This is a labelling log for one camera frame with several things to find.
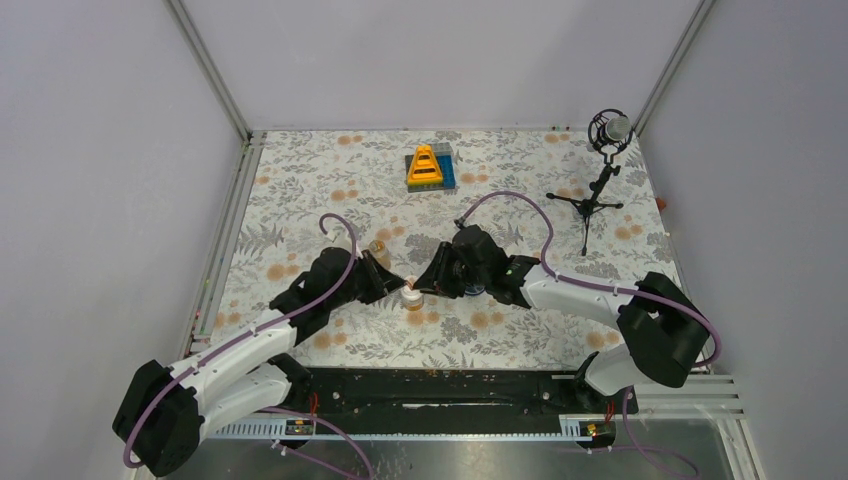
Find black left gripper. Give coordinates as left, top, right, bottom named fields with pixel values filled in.
left=328, top=250, right=406, bottom=311

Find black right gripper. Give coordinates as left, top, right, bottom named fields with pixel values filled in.
left=413, top=241, right=490, bottom=299

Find small amber pill bottle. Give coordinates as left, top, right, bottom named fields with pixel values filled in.
left=368, top=239, right=391, bottom=270

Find white cap amber pill bottle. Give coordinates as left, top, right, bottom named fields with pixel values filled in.
left=400, top=276, right=424, bottom=311

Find round clear blue pill case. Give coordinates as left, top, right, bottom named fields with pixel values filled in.
left=464, top=284, right=485, bottom=296

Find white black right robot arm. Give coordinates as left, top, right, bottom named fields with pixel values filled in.
left=413, top=225, right=709, bottom=412

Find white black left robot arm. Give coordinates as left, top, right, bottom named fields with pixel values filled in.
left=112, top=247, right=406, bottom=477

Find yellow pyramid toy on blocks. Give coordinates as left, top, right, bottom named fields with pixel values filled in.
left=404, top=143, right=456, bottom=193

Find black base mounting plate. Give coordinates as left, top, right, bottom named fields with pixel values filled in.
left=280, top=368, right=639, bottom=431

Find floral patterned table mat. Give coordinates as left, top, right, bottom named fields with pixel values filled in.
left=203, top=131, right=677, bottom=369

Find black microphone on tripod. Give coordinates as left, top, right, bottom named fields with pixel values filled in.
left=546, top=109, right=634, bottom=256

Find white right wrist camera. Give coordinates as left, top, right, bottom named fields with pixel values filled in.
left=453, top=217, right=470, bottom=231

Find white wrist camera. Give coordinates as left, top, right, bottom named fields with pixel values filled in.
left=326, top=228, right=361, bottom=257
left=453, top=217, right=470, bottom=231

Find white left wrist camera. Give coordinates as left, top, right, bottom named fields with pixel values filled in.
left=326, top=228, right=361, bottom=257

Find white slotted cable duct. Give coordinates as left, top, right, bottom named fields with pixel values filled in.
left=209, top=415, right=594, bottom=442

